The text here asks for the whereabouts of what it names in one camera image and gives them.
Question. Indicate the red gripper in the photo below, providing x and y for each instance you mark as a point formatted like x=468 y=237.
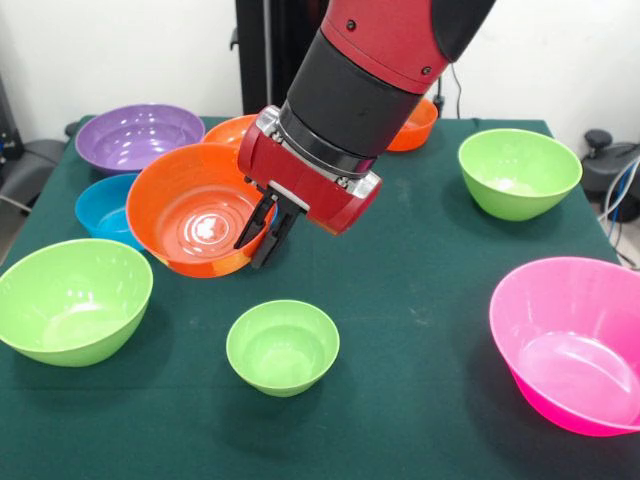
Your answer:
x=310 y=195

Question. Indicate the small translucent orange bowl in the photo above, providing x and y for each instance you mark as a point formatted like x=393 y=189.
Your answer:
x=415 y=132
x=190 y=220

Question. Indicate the large orange bowl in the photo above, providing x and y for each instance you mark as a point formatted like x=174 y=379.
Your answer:
x=230 y=132

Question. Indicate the small green bowl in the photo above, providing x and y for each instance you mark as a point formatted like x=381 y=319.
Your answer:
x=282 y=350

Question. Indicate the purple bowl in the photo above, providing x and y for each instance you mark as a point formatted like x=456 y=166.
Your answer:
x=130 y=140

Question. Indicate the large green bowl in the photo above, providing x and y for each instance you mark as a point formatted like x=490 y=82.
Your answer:
x=520 y=170
x=75 y=300

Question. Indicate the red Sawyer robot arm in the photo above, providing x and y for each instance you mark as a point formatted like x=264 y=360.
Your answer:
x=360 y=90

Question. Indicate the dark green table cloth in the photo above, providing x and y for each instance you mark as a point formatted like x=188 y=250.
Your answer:
x=400 y=300

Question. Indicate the light blue translucent bowl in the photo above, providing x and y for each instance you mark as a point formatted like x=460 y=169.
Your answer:
x=105 y=215

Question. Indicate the black office chair base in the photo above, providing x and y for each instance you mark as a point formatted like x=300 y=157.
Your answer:
x=30 y=170
x=600 y=170

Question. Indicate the black equipment stand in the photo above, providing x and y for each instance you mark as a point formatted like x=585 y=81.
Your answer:
x=5 y=125

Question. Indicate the large pink bowl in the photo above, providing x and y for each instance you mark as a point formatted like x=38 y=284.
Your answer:
x=565 y=340

